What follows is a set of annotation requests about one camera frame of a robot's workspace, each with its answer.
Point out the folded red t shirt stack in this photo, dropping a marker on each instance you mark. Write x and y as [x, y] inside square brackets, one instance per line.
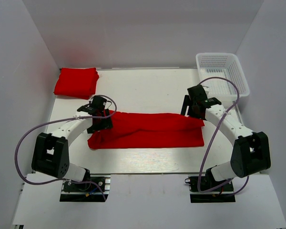
[77, 83]

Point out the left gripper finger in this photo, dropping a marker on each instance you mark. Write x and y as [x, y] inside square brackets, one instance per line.
[93, 129]
[107, 122]

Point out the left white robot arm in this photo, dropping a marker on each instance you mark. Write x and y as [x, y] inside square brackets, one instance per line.
[51, 152]

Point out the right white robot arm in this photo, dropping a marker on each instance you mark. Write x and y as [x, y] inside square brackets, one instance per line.
[250, 154]

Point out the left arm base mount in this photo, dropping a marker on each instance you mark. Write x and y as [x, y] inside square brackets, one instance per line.
[86, 193]

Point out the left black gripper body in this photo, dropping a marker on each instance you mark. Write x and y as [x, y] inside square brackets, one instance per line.
[101, 124]

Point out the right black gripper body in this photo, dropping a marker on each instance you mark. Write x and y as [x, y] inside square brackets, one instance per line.
[189, 109]

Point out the white plastic basket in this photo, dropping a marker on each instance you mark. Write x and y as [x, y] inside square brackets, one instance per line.
[226, 70]

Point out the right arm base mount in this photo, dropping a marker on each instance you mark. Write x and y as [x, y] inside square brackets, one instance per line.
[224, 194]

